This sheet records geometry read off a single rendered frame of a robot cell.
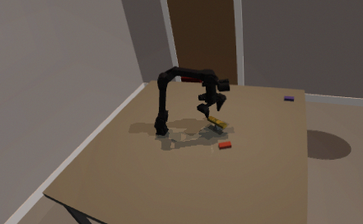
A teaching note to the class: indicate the small purple block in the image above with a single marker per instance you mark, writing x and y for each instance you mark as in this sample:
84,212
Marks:
289,98

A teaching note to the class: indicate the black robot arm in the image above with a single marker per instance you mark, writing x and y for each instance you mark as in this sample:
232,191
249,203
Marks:
210,81

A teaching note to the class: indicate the olive yellow bar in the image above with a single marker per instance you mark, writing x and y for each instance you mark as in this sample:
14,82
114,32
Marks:
217,122

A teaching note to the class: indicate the red rectangular bar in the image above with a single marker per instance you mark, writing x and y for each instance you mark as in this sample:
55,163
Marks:
224,145

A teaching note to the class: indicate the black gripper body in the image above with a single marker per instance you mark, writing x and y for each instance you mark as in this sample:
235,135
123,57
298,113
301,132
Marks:
211,99

